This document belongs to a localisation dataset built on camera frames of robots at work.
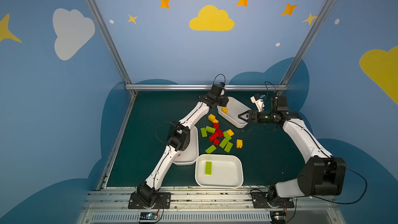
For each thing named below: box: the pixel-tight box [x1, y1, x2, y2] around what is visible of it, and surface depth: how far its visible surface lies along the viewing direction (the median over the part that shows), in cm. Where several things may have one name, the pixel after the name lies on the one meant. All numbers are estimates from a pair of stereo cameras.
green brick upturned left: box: [200, 127, 208, 138], surface depth 101 cm
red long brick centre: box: [208, 131, 219, 142], surface depth 98 cm
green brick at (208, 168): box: [204, 161, 213, 176], surface depth 85 cm
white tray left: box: [173, 126, 199, 166], surface depth 91 cm
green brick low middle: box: [219, 137, 230, 149], surface depth 97 cm
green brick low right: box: [223, 141, 234, 153], surface depth 95 cm
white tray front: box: [194, 153, 245, 189], surface depth 84 cm
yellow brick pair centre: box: [207, 113, 220, 124], surface depth 106 cm
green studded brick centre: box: [222, 130, 232, 141], surface depth 100 cm
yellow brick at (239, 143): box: [236, 138, 244, 149], surface depth 94 cm
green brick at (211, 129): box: [205, 125, 217, 134], surface depth 100 cm
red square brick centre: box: [216, 128, 224, 138], surface depth 100 cm
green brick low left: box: [205, 144, 218, 154], surface depth 93 cm
